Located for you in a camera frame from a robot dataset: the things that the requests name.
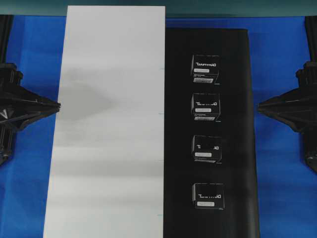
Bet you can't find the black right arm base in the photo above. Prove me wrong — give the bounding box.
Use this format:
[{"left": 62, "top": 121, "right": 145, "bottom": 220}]
[{"left": 303, "top": 129, "right": 317, "bottom": 173}]

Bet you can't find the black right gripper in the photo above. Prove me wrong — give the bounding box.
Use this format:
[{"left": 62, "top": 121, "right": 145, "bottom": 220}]
[{"left": 257, "top": 61, "right": 317, "bottom": 133}]

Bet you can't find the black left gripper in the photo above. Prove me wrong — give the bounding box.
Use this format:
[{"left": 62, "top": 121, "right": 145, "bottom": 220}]
[{"left": 0, "top": 63, "right": 61, "bottom": 130}]

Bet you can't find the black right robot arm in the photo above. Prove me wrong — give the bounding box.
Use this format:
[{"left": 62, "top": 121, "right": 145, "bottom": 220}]
[{"left": 258, "top": 16, "right": 317, "bottom": 133}]

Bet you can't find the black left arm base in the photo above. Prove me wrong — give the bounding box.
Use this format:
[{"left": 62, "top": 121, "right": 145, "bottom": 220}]
[{"left": 0, "top": 124, "right": 16, "bottom": 166}]

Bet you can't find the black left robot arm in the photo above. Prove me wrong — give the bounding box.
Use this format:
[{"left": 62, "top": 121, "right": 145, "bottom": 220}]
[{"left": 0, "top": 15, "right": 61, "bottom": 132}]

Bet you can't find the white base board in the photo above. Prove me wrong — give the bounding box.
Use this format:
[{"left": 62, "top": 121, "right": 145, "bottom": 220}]
[{"left": 44, "top": 6, "right": 165, "bottom": 238}]

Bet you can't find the black box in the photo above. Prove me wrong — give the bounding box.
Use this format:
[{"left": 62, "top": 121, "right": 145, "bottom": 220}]
[
  {"left": 191, "top": 55, "right": 220, "bottom": 84},
  {"left": 191, "top": 135, "right": 222, "bottom": 164},
  {"left": 192, "top": 183, "right": 225, "bottom": 210},
  {"left": 191, "top": 93, "right": 221, "bottom": 121}
]

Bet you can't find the black box bottom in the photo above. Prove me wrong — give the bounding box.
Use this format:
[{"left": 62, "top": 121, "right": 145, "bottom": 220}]
[{"left": 192, "top": 183, "right": 225, "bottom": 210}]

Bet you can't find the black box top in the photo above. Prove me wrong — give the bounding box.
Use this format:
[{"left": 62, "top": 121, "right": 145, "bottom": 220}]
[{"left": 191, "top": 55, "right": 220, "bottom": 84}]

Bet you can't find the black base board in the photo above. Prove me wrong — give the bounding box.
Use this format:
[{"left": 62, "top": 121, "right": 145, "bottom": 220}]
[{"left": 163, "top": 28, "right": 260, "bottom": 238}]

